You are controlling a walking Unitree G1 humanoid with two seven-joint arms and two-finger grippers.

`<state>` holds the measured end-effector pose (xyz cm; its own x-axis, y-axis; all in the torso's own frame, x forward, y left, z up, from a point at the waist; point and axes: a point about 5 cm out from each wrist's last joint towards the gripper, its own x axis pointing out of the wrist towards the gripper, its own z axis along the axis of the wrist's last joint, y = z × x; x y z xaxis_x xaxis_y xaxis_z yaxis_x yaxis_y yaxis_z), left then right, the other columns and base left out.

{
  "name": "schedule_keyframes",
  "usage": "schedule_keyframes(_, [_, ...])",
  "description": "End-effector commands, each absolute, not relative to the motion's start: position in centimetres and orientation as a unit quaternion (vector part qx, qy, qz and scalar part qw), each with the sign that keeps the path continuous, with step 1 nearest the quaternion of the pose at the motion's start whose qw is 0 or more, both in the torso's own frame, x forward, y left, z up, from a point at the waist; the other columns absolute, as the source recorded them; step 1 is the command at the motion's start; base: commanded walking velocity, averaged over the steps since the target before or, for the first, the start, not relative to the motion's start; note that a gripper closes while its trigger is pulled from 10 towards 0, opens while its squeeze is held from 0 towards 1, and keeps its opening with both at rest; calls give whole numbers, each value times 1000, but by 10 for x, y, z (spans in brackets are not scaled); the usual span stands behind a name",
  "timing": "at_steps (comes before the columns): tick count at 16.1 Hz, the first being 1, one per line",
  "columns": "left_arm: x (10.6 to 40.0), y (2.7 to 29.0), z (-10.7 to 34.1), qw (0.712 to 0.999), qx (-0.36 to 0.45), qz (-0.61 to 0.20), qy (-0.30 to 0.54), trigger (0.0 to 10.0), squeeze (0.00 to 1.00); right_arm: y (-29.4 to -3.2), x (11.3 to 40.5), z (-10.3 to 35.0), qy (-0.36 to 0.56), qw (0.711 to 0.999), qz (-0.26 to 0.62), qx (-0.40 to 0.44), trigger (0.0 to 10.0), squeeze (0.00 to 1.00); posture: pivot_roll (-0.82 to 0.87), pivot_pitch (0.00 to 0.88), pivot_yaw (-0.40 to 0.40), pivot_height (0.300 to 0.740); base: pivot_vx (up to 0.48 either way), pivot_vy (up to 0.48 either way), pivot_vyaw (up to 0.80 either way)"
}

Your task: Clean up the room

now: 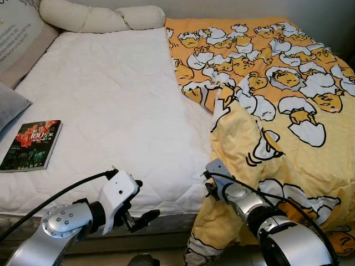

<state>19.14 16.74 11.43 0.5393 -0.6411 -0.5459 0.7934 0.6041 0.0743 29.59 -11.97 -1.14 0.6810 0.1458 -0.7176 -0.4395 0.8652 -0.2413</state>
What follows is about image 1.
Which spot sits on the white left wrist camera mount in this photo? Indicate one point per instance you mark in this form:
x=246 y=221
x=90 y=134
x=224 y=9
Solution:
x=119 y=197

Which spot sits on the grey fabric bed frame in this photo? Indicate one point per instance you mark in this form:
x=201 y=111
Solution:
x=166 y=233

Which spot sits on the white quilted mattress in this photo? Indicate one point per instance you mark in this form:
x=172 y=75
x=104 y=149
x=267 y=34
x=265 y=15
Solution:
x=111 y=100

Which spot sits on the dark red cover book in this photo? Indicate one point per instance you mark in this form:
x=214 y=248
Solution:
x=30 y=147

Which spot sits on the yellow egg cartoon blanket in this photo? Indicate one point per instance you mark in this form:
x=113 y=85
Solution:
x=299 y=149

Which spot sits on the large printed beige pillow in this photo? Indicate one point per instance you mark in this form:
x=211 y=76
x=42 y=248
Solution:
x=22 y=33

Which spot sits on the small grey pillow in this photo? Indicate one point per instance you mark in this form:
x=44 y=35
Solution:
x=10 y=105

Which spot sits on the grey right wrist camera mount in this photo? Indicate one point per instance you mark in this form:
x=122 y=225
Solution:
x=217 y=169

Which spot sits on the long beige knotted cushion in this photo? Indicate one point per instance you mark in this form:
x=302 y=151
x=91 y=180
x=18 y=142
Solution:
x=83 y=15

